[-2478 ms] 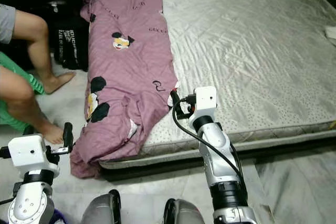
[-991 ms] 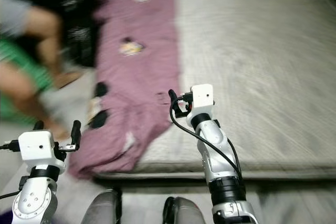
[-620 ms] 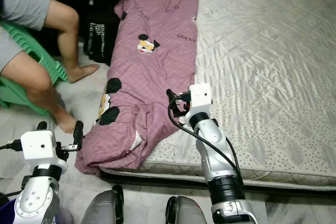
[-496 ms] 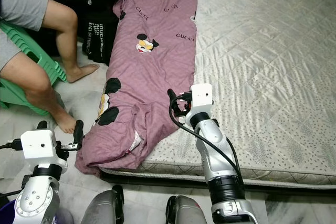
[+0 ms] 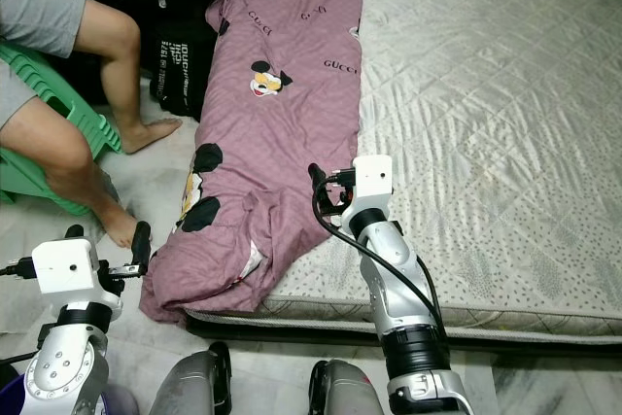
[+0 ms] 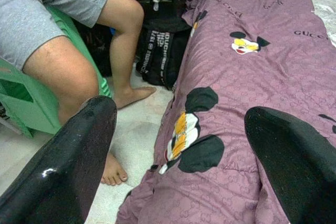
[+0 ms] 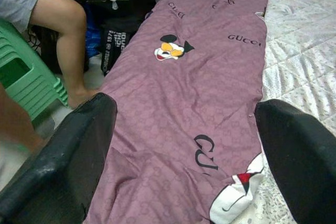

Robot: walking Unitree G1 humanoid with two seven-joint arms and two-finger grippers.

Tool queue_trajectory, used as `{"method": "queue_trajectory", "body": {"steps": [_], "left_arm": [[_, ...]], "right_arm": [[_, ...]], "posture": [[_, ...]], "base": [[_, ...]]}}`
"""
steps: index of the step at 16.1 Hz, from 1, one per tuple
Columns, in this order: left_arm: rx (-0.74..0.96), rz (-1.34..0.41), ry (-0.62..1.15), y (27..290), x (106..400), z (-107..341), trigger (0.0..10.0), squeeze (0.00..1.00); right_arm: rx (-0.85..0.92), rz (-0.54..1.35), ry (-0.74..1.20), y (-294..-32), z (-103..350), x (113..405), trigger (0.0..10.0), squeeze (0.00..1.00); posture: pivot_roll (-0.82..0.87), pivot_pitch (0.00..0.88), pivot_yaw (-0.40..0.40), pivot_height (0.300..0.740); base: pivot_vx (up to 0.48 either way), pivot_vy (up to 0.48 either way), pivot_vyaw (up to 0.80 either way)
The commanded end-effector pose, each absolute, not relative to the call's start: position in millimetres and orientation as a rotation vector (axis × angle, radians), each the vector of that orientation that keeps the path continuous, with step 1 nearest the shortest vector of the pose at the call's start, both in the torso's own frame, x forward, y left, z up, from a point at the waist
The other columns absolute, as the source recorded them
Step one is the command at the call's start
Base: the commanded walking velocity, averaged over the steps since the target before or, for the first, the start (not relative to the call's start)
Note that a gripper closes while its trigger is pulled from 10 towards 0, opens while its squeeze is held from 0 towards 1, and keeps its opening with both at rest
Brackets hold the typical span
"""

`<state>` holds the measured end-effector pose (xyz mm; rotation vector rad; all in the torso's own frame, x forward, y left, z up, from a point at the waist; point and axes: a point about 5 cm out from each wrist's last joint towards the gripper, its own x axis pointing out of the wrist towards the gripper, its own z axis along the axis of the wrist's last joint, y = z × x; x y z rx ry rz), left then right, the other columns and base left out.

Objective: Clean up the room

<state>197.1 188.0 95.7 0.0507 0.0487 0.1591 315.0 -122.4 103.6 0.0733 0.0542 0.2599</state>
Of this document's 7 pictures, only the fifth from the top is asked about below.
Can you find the pink cartoon print blanket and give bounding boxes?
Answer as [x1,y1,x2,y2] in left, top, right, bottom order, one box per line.
[135,0,366,326]

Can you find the green plastic stool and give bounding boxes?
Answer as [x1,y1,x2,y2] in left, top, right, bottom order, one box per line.
[0,41,123,219]

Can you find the grey left robot leg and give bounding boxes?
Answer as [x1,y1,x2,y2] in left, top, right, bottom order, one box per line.
[151,340,235,415]

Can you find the grey robot leg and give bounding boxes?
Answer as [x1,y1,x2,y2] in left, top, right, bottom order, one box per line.
[151,340,235,415]
[309,359,386,415]

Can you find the white quilted mattress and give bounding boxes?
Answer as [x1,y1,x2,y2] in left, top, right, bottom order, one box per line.
[185,0,622,340]

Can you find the purple waste bin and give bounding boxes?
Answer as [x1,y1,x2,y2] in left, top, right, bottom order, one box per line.
[0,371,148,415]

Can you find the black bag with white print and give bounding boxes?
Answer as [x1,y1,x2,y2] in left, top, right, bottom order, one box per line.
[150,0,221,125]

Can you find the grey right robot leg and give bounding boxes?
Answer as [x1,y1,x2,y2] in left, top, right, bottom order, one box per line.
[309,359,386,415]

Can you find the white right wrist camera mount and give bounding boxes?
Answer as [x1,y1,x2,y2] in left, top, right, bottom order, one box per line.
[344,155,396,232]

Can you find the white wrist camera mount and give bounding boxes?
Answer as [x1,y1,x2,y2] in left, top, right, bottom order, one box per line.
[344,155,396,232]
[30,237,119,308]

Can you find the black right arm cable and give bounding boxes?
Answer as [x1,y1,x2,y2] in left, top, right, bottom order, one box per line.
[311,187,450,330]

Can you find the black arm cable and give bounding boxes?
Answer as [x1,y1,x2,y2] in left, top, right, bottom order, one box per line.
[311,187,450,330]
[0,258,36,280]
[0,349,48,369]

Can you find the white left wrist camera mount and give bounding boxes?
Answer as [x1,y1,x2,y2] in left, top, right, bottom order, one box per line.
[30,237,119,308]

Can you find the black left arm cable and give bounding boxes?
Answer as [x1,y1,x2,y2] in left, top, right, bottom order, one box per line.
[0,349,48,369]
[0,258,36,280]

